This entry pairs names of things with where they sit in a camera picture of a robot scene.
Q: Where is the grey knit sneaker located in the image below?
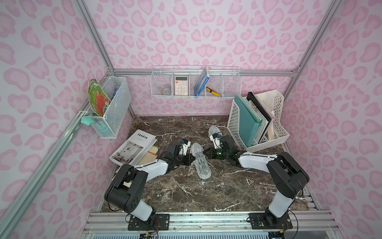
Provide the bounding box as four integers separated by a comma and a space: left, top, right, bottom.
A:
209, 125, 223, 149
191, 142, 211, 180

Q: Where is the yellow black utility knife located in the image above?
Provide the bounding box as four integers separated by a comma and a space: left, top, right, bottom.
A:
206, 87, 221, 97

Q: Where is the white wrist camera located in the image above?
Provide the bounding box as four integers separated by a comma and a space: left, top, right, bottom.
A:
210, 132, 223, 149
179, 139, 191, 155

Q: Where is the white hardcover book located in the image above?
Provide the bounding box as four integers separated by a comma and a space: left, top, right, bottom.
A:
109, 129, 157, 166

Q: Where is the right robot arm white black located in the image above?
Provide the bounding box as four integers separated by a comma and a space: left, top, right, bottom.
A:
204, 133, 310, 224

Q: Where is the clear glass bowl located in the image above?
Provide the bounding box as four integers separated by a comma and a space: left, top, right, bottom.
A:
160, 85, 172, 96

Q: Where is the white wire wall shelf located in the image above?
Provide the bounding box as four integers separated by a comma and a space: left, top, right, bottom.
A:
150, 65, 241, 99

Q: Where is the black clipboard folder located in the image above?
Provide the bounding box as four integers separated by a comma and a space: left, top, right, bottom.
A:
247, 92, 274, 144

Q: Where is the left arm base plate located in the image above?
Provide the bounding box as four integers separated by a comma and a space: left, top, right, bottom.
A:
127, 213, 170, 231

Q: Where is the white pink calculator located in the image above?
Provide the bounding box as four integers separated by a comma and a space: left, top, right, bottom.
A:
174, 76, 189, 96

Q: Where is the mint green hook clip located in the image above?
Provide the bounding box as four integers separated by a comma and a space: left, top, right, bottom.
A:
81, 115, 95, 126

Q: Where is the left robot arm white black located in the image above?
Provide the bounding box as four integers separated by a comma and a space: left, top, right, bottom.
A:
104, 139, 195, 223

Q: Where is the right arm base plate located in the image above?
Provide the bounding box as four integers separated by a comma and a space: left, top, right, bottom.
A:
246, 212, 293, 231

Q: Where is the green red snack bag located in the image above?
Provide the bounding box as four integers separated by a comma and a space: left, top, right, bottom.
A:
88, 79, 111, 117

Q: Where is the blue book in shelf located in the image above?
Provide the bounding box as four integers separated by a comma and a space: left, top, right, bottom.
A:
194, 66, 210, 98

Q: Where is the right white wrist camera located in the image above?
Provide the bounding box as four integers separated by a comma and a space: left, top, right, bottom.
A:
210, 132, 223, 149

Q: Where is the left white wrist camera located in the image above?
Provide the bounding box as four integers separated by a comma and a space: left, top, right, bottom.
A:
179, 139, 191, 155

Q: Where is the white wire side basket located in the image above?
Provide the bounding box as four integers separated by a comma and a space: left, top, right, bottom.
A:
90, 76, 132, 139

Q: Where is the teal folder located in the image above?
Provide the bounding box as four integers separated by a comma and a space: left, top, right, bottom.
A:
234, 95, 262, 147

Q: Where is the white plastic file organizer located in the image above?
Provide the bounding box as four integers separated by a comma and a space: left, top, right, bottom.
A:
227, 90, 289, 152

